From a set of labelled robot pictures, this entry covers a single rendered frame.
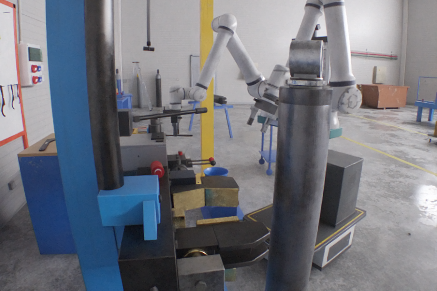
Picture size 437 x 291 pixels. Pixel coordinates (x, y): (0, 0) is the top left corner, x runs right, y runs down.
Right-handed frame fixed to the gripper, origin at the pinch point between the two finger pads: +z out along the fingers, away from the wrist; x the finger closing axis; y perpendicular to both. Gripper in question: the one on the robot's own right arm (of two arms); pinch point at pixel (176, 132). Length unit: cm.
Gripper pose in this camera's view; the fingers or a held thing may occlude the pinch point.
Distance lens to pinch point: 195.8
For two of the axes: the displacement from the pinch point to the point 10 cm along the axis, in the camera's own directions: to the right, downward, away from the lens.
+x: 0.5, -2.1, 9.8
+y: 10.0, 0.1, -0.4
